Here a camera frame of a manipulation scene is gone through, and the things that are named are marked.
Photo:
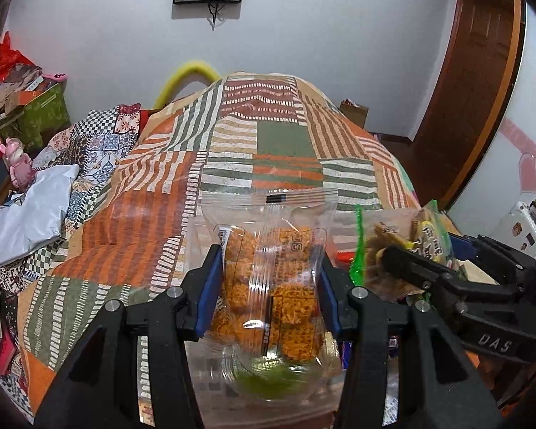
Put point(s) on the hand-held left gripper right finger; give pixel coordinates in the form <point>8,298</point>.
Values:
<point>330,295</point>

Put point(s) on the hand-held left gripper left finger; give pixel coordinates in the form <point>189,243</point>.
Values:
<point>209,290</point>

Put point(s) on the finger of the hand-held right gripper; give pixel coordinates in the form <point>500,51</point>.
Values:
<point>462,245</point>
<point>411,263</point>

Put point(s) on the green-edged clear snack packet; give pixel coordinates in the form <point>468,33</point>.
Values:
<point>424,237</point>

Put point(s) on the orange snack clear packet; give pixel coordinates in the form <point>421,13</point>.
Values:
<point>290,304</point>

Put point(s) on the clear plastic container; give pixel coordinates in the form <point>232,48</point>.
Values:
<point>214,388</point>

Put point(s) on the green pea packet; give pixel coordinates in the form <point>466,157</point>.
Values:
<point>259,384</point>

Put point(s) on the red peanut packet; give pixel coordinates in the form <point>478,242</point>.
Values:
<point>344,257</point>

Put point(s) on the white appliance with stickers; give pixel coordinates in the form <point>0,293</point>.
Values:
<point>516,228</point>

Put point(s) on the blue chip packet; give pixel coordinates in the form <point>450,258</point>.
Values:
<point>346,353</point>

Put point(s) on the wooden door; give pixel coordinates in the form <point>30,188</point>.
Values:
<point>469,89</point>

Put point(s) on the cardboard box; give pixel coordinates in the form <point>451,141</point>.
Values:
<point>355,114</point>

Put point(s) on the orange striped patchwork blanket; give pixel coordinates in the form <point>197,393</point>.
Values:
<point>272,143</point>

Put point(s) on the checkered patchwork quilt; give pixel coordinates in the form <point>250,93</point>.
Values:
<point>102,143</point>

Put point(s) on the yellow hoop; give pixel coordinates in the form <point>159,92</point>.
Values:
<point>183,76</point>

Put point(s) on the pink toy figure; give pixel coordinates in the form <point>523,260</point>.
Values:
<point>18,165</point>

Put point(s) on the green storage box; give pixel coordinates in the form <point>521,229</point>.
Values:
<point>40,116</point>

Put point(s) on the pink plush item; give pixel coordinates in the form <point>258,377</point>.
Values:
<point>56,77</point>

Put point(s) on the pile of papers and clothes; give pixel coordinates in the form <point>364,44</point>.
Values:
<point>13,87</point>

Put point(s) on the red plastic bag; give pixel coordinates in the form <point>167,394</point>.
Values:
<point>11,56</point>

